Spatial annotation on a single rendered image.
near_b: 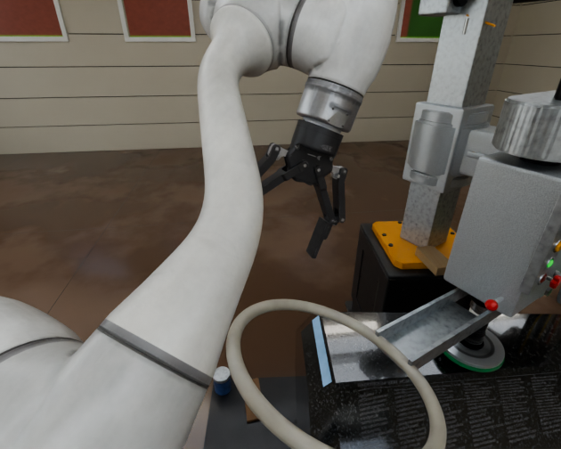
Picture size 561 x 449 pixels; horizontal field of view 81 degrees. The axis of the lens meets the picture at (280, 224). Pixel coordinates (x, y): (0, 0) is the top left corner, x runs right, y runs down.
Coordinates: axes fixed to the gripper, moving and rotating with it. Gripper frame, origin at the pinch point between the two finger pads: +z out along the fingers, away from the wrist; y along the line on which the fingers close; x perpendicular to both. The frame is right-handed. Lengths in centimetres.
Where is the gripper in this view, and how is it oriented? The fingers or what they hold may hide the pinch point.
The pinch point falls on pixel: (279, 242)
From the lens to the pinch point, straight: 56.8
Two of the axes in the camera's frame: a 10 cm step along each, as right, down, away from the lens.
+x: -3.1, -3.6, 8.8
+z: -3.3, 9.1, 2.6
